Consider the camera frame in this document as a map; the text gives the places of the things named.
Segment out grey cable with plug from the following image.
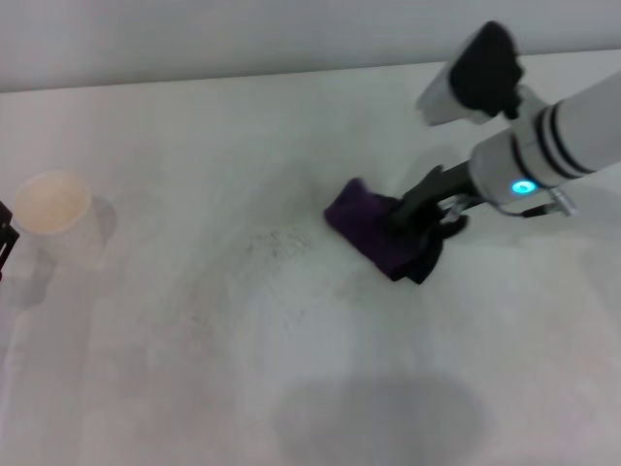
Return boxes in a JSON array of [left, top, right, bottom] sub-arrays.
[[494, 188, 579, 219]]

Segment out white paper cup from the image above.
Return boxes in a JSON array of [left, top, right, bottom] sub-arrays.
[[13, 169, 108, 269]]

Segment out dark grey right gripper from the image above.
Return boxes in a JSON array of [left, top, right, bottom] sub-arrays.
[[386, 162, 480, 235]]

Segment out purple and black rag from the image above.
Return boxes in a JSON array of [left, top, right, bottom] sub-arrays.
[[323, 178, 470, 286]]

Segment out black and white wrist camera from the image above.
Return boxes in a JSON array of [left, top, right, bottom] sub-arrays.
[[415, 19, 528, 128]]

